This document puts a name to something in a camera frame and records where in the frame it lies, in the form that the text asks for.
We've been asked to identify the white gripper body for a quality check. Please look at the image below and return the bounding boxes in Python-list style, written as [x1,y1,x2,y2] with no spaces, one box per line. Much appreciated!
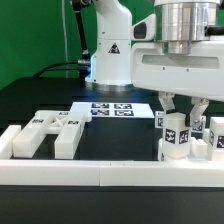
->
[131,13,224,101]

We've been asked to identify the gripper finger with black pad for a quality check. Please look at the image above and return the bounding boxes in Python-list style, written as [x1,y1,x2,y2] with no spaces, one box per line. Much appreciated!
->
[159,91,175,114]
[185,97,209,127]

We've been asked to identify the white chair seat part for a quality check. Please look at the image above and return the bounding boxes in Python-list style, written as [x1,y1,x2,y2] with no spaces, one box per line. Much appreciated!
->
[158,137,224,162]

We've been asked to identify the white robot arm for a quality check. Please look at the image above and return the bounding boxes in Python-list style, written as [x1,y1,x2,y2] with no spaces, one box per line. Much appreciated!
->
[86,0,224,126]

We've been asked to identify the white tagged cube far right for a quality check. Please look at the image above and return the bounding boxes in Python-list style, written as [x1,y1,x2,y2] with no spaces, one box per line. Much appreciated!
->
[191,116,206,133]

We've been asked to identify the white tagged cube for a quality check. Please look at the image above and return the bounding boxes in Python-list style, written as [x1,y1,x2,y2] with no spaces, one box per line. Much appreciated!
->
[155,111,164,129]
[191,116,206,133]

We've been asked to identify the white tagged cube near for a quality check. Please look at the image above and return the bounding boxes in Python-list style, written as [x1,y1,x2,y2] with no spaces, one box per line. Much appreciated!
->
[155,111,164,129]

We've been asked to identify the white marker base sheet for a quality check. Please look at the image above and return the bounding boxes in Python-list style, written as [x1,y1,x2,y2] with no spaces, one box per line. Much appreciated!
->
[70,102,154,118]

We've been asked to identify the black cable post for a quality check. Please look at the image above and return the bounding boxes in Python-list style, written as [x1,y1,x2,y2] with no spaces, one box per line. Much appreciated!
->
[71,0,91,87]

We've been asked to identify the white chair back frame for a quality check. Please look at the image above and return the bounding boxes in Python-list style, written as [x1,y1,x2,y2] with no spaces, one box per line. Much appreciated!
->
[13,110,92,159]

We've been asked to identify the white U-shaped fence wall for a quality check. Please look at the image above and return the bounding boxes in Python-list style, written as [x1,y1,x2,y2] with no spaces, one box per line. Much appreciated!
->
[0,125,224,187]

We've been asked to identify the black thick cable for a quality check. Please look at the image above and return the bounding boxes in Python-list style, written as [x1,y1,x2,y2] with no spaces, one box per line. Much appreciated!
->
[32,60,91,78]

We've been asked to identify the thin white cable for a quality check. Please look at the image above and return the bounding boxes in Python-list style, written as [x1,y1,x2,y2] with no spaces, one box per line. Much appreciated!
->
[61,0,70,78]

